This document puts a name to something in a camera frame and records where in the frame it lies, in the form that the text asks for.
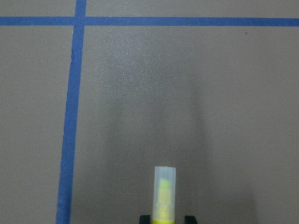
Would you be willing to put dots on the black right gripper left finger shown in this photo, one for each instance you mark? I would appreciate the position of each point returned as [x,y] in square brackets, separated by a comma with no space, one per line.
[145,219]

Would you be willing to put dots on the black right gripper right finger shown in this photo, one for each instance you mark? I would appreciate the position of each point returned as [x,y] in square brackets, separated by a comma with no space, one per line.
[190,220]

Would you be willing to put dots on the yellow highlighter pen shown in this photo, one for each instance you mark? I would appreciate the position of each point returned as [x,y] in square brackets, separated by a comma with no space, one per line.
[163,211]

